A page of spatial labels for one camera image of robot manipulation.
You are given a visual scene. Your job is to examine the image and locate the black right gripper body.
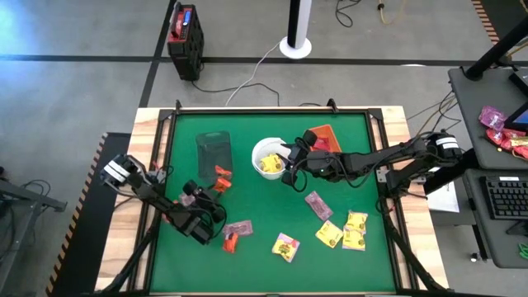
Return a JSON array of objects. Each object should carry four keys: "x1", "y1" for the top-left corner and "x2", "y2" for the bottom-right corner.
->
[{"x1": 283, "y1": 142, "x2": 352, "y2": 183}]

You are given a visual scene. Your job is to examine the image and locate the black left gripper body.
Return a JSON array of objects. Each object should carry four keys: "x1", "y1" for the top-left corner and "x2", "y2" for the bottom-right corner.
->
[{"x1": 190, "y1": 187, "x2": 218, "y2": 216}]

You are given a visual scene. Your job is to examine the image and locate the yellow pink candy pack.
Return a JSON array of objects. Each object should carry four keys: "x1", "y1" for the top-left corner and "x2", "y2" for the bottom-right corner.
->
[{"x1": 271, "y1": 232, "x2": 301, "y2": 264}]

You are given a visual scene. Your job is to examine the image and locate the purple candy bag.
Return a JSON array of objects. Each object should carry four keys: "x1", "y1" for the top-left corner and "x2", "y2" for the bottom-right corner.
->
[{"x1": 478, "y1": 105, "x2": 508, "y2": 132}]

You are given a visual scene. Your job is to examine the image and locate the orange rectangular bucket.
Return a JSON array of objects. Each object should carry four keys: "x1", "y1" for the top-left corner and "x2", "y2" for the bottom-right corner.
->
[{"x1": 307, "y1": 124, "x2": 342, "y2": 153}]

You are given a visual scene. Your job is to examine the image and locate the white round bucket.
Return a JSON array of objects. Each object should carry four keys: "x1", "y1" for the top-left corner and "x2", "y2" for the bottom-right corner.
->
[{"x1": 251, "y1": 137, "x2": 292, "y2": 181}]

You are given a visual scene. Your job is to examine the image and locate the clear plastic bin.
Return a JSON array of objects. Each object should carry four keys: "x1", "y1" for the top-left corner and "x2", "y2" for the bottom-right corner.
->
[{"x1": 195, "y1": 130, "x2": 234, "y2": 182}]

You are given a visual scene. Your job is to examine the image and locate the green table mat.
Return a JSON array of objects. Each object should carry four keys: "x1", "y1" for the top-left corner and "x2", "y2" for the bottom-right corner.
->
[{"x1": 148, "y1": 111, "x2": 397, "y2": 294}]

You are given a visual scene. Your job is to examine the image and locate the black mat yellow striped edge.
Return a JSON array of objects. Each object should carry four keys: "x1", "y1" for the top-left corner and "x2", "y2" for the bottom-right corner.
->
[{"x1": 45, "y1": 131, "x2": 132, "y2": 297}]

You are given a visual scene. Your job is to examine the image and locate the black white pole stand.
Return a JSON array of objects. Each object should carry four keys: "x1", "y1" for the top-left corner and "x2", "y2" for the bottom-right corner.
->
[{"x1": 279, "y1": 0, "x2": 314, "y2": 60}]

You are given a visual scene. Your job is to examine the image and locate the white paper sheet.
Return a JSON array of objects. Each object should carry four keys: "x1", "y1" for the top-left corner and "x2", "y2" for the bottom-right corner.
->
[{"x1": 427, "y1": 181, "x2": 460, "y2": 214}]

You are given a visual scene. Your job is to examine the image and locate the black red crate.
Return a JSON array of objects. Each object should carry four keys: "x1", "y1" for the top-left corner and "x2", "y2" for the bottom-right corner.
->
[{"x1": 166, "y1": 2, "x2": 205, "y2": 83}]

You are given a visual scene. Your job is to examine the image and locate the gray metal stand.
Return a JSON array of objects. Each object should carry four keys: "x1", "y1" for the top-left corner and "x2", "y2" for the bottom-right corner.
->
[{"x1": 0, "y1": 167, "x2": 68, "y2": 297}]

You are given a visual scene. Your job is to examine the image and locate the gray desk top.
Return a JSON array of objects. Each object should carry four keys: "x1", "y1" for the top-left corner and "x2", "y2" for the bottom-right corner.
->
[{"x1": 448, "y1": 65, "x2": 528, "y2": 171}]

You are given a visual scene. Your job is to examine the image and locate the black keyboard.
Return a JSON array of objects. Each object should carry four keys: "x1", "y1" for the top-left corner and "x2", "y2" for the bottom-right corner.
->
[{"x1": 484, "y1": 176, "x2": 528, "y2": 220}]

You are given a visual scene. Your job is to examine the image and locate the gray keyboard desk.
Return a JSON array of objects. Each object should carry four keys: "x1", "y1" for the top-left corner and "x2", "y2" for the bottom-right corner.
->
[{"x1": 461, "y1": 167, "x2": 528, "y2": 269}]

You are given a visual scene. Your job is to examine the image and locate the black slanted pole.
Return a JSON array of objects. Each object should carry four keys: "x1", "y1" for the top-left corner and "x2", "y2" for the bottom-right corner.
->
[{"x1": 464, "y1": 14, "x2": 528, "y2": 82}]

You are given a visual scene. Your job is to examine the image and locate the tablet with blue screen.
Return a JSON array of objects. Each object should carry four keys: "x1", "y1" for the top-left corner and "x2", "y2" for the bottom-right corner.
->
[{"x1": 503, "y1": 101, "x2": 528, "y2": 133}]

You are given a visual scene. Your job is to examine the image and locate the black flat device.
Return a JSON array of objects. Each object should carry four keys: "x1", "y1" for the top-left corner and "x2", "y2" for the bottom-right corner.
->
[{"x1": 507, "y1": 68, "x2": 528, "y2": 98}]

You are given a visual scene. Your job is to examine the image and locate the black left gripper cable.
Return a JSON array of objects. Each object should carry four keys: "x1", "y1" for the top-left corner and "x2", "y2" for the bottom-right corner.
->
[{"x1": 205, "y1": 196, "x2": 228, "y2": 240}]

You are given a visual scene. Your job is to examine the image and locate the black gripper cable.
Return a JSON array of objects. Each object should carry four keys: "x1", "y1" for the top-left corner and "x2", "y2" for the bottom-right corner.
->
[
  {"x1": 290, "y1": 167, "x2": 309, "y2": 193},
  {"x1": 205, "y1": 196, "x2": 228, "y2": 240}
]

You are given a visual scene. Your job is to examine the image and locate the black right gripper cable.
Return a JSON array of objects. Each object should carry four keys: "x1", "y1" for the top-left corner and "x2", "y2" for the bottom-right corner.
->
[{"x1": 290, "y1": 167, "x2": 309, "y2": 193}]

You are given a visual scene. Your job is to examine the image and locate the black metal table frame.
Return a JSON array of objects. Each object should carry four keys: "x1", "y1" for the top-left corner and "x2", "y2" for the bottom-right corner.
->
[{"x1": 80, "y1": 97, "x2": 450, "y2": 297}]

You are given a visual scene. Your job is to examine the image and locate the black floor cable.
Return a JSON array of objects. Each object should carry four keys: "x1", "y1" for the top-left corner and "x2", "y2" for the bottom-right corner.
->
[{"x1": 191, "y1": 80, "x2": 281, "y2": 107}]

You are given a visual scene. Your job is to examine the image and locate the white floor cable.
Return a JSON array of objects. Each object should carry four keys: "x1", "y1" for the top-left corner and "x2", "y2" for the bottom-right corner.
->
[{"x1": 224, "y1": 40, "x2": 282, "y2": 107}]

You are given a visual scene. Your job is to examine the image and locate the black looped cable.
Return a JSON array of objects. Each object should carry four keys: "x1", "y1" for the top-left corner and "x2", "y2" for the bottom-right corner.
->
[{"x1": 334, "y1": 0, "x2": 364, "y2": 28}]

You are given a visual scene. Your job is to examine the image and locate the black cable bundle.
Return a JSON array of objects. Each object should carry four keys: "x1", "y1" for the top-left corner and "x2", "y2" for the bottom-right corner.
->
[{"x1": 406, "y1": 90, "x2": 463, "y2": 144}]

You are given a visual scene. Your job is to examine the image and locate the yellow cable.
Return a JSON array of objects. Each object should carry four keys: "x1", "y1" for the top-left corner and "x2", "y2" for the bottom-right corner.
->
[{"x1": 377, "y1": 0, "x2": 408, "y2": 25}]

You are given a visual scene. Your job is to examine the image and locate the black thin cable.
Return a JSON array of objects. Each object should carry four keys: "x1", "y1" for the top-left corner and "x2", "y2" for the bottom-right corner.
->
[{"x1": 20, "y1": 179, "x2": 53, "y2": 199}]

